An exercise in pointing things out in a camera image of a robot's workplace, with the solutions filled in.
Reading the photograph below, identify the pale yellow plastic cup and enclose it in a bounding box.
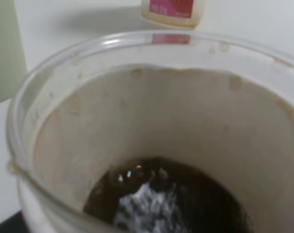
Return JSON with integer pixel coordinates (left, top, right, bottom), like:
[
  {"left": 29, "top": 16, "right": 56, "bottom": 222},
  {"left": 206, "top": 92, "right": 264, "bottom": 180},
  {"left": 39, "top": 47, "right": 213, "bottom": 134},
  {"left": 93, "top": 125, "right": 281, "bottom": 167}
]
[{"left": 0, "top": 0, "right": 27, "bottom": 102}]

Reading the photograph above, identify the clear cup with blue sleeve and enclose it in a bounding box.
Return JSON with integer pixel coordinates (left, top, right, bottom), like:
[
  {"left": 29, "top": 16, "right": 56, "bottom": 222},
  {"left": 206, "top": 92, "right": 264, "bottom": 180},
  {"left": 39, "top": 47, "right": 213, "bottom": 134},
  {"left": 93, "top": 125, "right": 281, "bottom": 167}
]
[{"left": 7, "top": 31, "right": 294, "bottom": 233}]

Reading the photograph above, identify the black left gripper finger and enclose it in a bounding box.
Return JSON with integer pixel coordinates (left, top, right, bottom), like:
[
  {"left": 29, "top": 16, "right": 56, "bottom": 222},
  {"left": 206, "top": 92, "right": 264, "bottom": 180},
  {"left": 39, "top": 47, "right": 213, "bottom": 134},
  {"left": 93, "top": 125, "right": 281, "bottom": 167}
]
[{"left": 0, "top": 211, "right": 28, "bottom": 233}]

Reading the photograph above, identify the clear plastic drink bottle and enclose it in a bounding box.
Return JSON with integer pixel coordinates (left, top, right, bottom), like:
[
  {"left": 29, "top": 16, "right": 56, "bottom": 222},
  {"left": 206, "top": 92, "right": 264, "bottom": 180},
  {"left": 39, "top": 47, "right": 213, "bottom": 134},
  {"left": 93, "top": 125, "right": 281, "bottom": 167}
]
[{"left": 141, "top": 0, "right": 205, "bottom": 30}]

